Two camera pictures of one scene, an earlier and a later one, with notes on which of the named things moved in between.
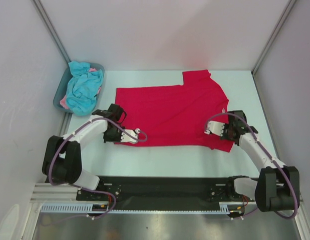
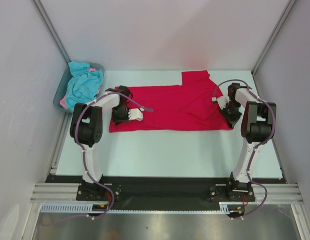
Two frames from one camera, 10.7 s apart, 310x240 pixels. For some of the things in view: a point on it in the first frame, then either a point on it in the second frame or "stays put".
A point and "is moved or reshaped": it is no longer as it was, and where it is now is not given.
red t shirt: [176, 115] is moved or reshaped
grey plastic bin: [62, 89] stays put
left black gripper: [106, 138] to [118, 121]
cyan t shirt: [83, 86] stays put
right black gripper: [228, 131] to [231, 117]
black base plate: [160, 194] stays put
